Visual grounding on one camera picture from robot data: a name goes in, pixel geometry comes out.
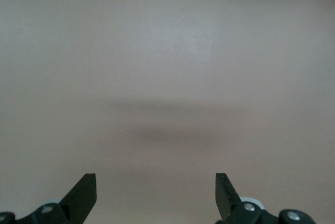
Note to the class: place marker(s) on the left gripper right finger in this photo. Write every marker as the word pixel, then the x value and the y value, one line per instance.
pixel 230 208

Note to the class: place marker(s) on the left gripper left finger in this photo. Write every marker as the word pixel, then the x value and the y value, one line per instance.
pixel 78 203

